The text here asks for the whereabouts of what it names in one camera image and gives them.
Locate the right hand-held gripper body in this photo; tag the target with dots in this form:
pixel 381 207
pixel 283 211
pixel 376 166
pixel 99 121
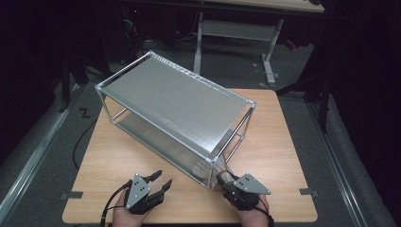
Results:
pixel 249 186

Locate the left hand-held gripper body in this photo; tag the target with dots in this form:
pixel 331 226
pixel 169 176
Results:
pixel 138 190

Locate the brown elastic band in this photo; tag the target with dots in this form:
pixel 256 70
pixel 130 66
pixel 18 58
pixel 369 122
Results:
pixel 225 174

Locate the grey two-tier shoe rack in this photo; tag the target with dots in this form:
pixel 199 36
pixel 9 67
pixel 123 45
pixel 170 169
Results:
pixel 176 101

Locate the person's right hand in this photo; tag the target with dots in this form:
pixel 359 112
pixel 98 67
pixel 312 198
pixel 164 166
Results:
pixel 255 213

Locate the person's left hand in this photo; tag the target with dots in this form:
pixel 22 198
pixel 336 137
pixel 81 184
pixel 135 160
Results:
pixel 126 216

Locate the grey tape piece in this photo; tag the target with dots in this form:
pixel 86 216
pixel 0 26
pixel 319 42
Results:
pixel 74 195
pixel 307 191

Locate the black metal stand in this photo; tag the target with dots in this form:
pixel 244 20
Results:
pixel 324 107
pixel 65 91

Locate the small red object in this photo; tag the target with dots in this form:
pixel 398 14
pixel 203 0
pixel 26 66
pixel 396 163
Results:
pixel 290 44

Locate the white-legged desk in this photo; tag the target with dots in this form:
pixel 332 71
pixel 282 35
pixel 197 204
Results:
pixel 236 30

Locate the dark computer with red light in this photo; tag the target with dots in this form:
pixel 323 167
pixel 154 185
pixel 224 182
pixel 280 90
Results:
pixel 130 25

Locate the aluminium floor rail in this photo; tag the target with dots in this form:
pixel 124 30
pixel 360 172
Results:
pixel 28 167
pixel 335 164

